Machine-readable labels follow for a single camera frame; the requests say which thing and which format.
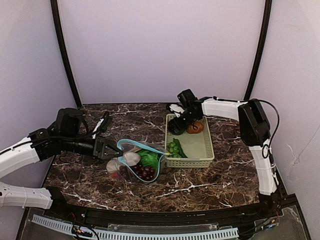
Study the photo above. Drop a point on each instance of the pale green plastic basket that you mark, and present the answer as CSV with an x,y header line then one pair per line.
x,y
197,147

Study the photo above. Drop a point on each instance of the dark green toy avocado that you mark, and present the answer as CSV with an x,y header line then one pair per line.
x,y
179,130

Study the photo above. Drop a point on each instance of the black front frame rail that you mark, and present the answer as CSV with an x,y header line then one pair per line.
x,y
229,216

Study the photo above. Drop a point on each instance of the white slotted cable duct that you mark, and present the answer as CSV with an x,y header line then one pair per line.
x,y
131,232

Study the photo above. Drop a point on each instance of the clear zip top bag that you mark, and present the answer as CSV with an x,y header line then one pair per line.
x,y
128,145

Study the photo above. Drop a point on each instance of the green toy cucumber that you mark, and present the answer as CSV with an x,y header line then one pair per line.
x,y
178,148

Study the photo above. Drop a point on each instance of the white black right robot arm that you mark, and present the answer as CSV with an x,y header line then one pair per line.
x,y
254,128

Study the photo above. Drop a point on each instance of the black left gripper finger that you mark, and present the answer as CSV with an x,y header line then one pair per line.
x,y
113,146
109,156

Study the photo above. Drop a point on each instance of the black frame left post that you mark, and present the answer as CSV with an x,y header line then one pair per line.
x,y
64,53

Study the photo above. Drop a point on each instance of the dark red toy grapes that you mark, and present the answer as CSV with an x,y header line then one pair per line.
x,y
137,173

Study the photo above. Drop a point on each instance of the black frame right post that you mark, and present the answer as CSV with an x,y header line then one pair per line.
x,y
260,48

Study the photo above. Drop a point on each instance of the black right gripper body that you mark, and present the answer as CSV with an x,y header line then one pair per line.
x,y
175,126

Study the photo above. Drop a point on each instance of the black frame post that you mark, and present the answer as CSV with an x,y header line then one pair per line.
x,y
64,53
260,48

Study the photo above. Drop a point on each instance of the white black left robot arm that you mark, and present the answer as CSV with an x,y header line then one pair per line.
x,y
68,133

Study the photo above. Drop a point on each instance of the green toy leafy vegetable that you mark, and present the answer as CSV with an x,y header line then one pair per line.
x,y
148,158

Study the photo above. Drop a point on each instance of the green toy grapes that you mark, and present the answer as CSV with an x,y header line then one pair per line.
x,y
173,150

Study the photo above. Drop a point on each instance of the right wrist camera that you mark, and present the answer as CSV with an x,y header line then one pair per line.
x,y
175,108

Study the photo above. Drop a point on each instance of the brown toy mushroom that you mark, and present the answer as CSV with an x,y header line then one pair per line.
x,y
195,128

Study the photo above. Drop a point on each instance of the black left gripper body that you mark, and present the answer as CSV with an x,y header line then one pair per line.
x,y
97,148

